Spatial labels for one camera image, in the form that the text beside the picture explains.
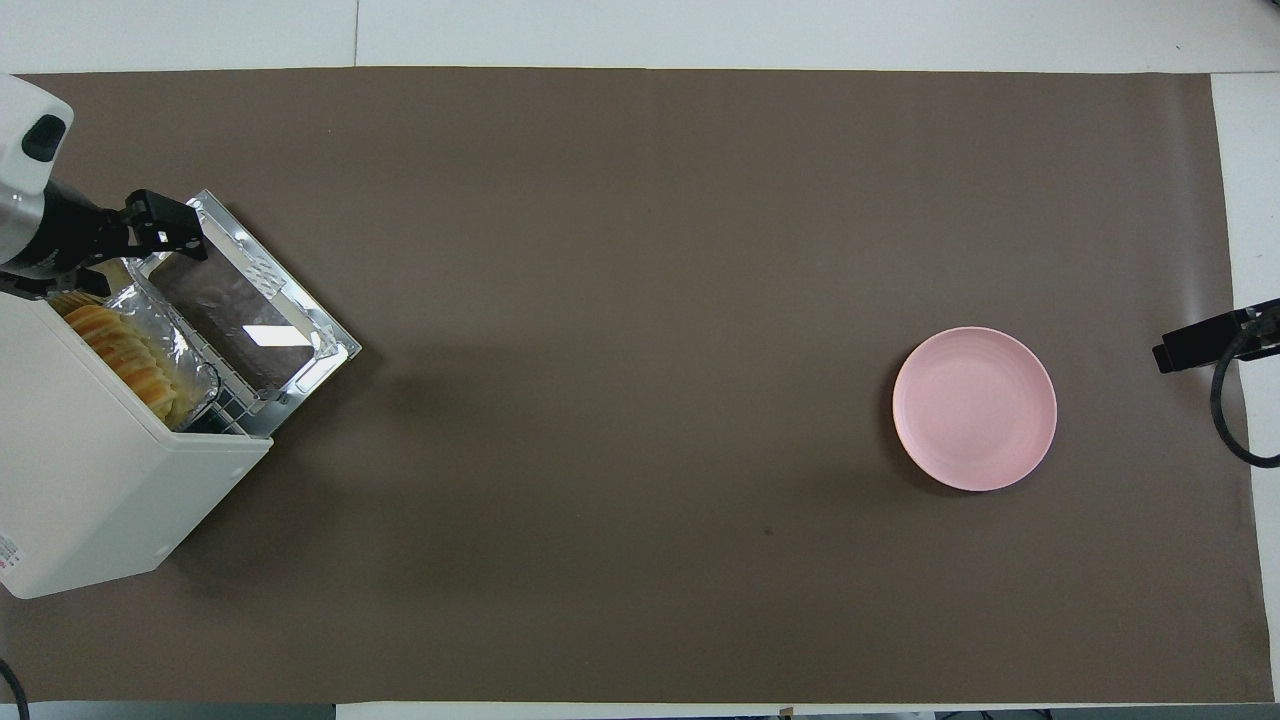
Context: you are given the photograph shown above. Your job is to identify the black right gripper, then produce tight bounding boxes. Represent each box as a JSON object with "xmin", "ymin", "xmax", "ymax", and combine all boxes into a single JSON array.
[{"xmin": 1152, "ymin": 298, "xmax": 1280, "ymax": 374}]

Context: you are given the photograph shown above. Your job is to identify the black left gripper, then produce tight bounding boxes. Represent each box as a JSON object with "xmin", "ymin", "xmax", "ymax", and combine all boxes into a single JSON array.
[{"xmin": 0, "ymin": 182, "xmax": 208, "ymax": 298}]

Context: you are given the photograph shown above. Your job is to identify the aluminium foil tray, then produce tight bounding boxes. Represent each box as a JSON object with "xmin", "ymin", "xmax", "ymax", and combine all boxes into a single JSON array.
[{"xmin": 50, "ymin": 283, "xmax": 221, "ymax": 427}]

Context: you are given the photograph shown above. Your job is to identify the sliced bread loaf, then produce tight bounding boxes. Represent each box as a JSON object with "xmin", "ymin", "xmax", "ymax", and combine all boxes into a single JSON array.
[{"xmin": 62, "ymin": 303, "xmax": 179, "ymax": 421}]

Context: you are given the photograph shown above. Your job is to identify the glass oven door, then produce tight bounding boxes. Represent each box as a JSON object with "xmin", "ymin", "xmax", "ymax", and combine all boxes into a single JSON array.
[{"xmin": 128, "ymin": 190, "xmax": 362, "ymax": 438}]

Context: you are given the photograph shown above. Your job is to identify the white toaster oven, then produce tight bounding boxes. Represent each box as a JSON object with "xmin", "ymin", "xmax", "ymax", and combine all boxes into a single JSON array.
[{"xmin": 0, "ymin": 288, "xmax": 273, "ymax": 601}]

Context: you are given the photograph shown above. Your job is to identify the pink plate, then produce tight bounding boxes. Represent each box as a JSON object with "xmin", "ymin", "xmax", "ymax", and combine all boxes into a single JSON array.
[{"xmin": 892, "ymin": 326, "xmax": 1058, "ymax": 492}]

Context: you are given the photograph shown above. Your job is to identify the brown table mat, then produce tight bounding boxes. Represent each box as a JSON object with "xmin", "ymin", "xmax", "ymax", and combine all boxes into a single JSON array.
[{"xmin": 0, "ymin": 68, "xmax": 1273, "ymax": 704}]

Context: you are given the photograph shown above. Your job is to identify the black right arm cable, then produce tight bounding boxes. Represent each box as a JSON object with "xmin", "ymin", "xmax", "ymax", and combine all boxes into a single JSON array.
[{"xmin": 1210, "ymin": 318, "xmax": 1280, "ymax": 469}]

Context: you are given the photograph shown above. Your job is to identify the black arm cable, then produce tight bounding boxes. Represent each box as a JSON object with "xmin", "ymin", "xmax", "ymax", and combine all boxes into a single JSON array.
[
  {"xmin": 0, "ymin": 658, "xmax": 30, "ymax": 720},
  {"xmin": 1210, "ymin": 318, "xmax": 1280, "ymax": 469}
]

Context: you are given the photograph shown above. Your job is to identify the metal oven wire rack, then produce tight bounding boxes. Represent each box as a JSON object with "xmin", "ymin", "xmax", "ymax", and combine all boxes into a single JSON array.
[{"xmin": 180, "ymin": 300, "xmax": 273, "ymax": 438}]

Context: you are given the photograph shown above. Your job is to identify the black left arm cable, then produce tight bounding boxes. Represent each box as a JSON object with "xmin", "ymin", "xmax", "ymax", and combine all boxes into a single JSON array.
[{"xmin": 0, "ymin": 658, "xmax": 30, "ymax": 720}]

